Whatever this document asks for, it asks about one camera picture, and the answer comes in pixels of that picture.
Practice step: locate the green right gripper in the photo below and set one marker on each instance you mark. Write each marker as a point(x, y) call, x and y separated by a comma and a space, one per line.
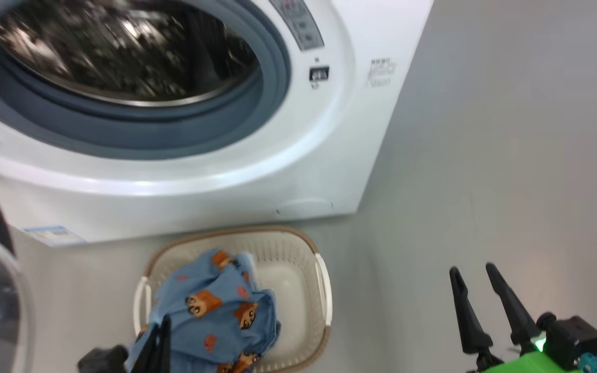
point(531, 365)

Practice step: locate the grey warning sticker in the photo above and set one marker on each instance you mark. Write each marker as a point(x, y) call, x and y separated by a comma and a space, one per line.
point(298, 26)

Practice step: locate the blue cartoon print garment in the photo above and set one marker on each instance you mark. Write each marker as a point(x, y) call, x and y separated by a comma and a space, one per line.
point(210, 321)

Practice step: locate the blue energy label sticker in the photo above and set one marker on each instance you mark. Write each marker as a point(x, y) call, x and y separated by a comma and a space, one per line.
point(55, 235)

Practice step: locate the steel perforated washer drum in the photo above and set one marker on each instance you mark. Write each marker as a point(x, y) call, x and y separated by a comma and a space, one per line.
point(122, 52)

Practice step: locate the cream perforated laundry basket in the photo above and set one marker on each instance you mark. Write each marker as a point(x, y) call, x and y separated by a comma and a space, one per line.
point(298, 311)

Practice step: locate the white front-load washing machine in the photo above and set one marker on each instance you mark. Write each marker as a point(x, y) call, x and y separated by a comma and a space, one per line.
point(329, 155)

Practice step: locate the round drain filter cover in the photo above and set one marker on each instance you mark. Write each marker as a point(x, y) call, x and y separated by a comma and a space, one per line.
point(303, 207)

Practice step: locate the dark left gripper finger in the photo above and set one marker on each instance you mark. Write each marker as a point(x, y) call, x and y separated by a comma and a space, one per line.
point(166, 347)
point(147, 355)

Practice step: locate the grey rubber door gasket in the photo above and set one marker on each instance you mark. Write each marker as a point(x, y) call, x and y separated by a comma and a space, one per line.
point(200, 129)

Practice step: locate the black door latch socket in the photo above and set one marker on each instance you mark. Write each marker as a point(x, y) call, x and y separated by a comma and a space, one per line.
point(319, 73)

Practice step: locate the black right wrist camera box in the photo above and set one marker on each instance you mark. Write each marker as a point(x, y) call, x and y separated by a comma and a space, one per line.
point(573, 336)

